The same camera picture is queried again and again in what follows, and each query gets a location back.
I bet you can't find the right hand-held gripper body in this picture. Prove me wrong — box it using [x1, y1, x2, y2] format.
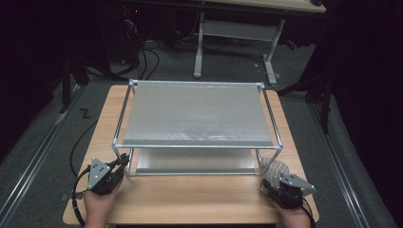
[264, 173, 318, 210]

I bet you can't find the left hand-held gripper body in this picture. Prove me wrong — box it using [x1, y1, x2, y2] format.
[86, 157, 125, 196]

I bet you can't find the beige striped towel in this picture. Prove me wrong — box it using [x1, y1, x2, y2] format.
[258, 157, 291, 191]

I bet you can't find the two-tier metal fabric rack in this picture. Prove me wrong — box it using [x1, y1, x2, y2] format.
[111, 79, 284, 178]

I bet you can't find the person's right hand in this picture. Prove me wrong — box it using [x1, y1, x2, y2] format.
[272, 202, 313, 228]

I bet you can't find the person's left hand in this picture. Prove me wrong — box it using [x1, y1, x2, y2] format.
[83, 181, 123, 228]

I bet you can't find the black metal stand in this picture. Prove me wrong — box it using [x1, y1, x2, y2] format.
[277, 72, 334, 134]
[60, 56, 127, 114]

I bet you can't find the white-legged desk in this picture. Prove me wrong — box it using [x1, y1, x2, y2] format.
[193, 0, 327, 86]

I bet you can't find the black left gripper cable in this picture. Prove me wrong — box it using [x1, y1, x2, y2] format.
[71, 165, 93, 228]

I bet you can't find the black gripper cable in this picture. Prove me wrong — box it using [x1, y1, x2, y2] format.
[298, 202, 317, 228]
[71, 165, 93, 228]

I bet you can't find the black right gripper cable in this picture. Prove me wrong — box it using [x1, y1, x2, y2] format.
[298, 202, 317, 228]

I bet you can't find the black floor cable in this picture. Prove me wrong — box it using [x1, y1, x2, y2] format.
[69, 120, 99, 179]

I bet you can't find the metal floor rail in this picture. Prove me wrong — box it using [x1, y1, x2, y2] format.
[308, 103, 370, 228]
[0, 91, 80, 222]

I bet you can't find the bundle of black cables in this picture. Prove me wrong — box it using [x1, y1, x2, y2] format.
[122, 6, 161, 82]

